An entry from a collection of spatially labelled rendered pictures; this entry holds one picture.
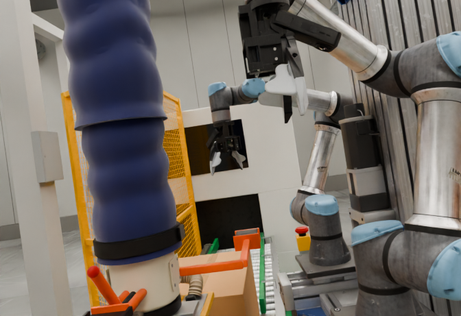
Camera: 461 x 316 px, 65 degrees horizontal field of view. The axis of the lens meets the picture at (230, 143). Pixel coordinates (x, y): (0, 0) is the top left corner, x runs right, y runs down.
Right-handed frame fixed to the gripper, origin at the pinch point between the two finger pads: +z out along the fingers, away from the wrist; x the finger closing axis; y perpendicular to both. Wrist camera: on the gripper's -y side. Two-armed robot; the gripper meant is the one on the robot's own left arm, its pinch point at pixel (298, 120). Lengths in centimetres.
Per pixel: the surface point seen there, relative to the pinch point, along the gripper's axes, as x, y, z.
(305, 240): -125, -20, 54
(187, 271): -39, 28, 34
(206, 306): -42, 25, 45
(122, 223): -25.8, 39.2, 16.4
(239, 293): -78, 16, 57
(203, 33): -956, 31, -338
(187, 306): -36, 29, 42
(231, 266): -38, 16, 34
